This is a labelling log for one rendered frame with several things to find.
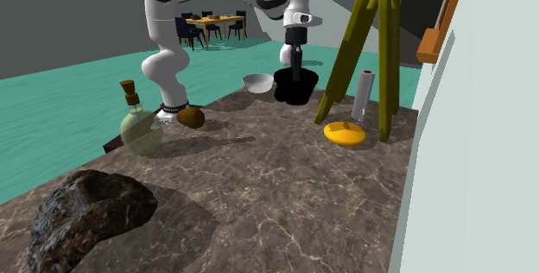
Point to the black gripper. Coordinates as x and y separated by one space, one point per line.
296 36

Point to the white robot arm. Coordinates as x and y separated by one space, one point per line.
160 23

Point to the white rounded object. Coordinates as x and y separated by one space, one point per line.
285 56

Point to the black pot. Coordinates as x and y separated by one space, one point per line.
295 91

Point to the dark blue dining chair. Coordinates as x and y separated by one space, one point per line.
211 25
186 30
238 24

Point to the white bowl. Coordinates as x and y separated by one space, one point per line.
257 83

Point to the yellow wooden dining table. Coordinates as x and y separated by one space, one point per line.
215 20

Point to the grey paper towel roll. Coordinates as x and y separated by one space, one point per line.
363 95

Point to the olive green wooden ladder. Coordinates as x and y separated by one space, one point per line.
384 53

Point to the yellow round disc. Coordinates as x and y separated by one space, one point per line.
344 134

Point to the brown potato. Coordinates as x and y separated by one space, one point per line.
191 117

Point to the glass bottle with cork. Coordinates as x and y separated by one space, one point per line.
141 131

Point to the dark robot stand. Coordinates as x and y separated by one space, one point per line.
112 144

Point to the dark brown rock-shaped object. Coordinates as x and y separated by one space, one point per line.
84 217

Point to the orange wooden window frame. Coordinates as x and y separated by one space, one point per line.
438 23

